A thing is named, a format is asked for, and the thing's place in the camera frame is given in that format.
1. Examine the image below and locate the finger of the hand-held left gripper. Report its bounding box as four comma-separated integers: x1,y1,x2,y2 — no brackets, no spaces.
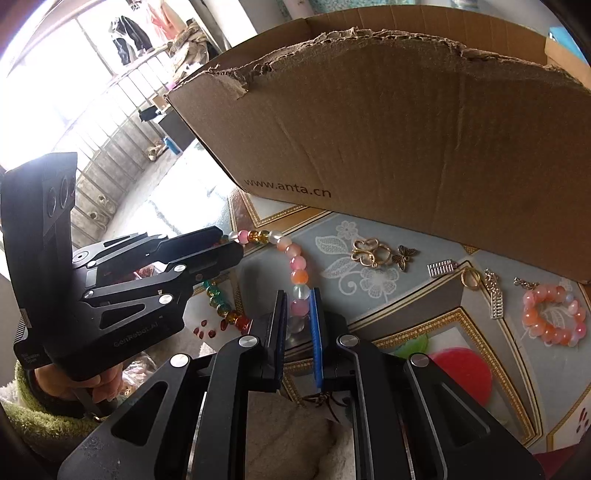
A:
71,225,226,269
80,241,245,332

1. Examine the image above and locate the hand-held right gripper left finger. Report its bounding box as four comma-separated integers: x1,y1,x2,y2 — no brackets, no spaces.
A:
58,290,289,480

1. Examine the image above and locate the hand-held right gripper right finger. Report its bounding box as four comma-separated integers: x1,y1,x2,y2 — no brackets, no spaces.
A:
309,287,546,480

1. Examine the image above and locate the multicolour glass bead bracelet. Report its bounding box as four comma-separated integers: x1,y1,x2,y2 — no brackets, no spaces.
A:
202,228,311,337

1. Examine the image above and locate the brown cardboard box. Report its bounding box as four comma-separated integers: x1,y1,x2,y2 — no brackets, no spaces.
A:
164,4,591,291

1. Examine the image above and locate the pink orange bead bracelet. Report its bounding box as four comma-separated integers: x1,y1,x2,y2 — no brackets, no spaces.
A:
521,284,587,348

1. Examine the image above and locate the person's left forearm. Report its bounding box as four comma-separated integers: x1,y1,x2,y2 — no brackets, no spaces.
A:
0,359,112,446

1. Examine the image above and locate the person's left hand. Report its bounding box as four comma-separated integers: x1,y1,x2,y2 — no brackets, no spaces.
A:
35,361,125,406

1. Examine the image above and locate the patterned tablecloth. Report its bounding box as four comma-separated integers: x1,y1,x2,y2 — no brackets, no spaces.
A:
182,138,591,462

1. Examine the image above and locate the metal balcony railing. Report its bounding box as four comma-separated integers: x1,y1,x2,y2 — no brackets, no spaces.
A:
69,46,197,252

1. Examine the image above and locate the bronze butterfly charm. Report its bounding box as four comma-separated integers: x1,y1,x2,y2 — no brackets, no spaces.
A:
391,245,419,272

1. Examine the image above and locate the pile of clothes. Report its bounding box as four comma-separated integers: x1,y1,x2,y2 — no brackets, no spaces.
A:
167,27,223,71

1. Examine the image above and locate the black and white hanging garment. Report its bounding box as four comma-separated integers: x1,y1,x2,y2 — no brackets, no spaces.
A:
110,14,154,62

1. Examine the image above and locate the pink hanging garment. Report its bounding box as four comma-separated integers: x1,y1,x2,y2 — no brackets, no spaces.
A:
142,0,186,43

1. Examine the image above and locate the teal floral cloth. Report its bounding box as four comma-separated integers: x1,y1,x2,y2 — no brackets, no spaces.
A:
308,0,419,16

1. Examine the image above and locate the light blue cloth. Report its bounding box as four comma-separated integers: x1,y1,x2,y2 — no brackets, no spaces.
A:
549,27,579,52

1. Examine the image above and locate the gold butterfly ring charm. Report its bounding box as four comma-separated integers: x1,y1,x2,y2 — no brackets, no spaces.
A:
352,237,393,269

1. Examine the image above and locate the silver abacus charm with chain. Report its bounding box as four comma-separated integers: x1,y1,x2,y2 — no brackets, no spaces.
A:
482,268,507,320

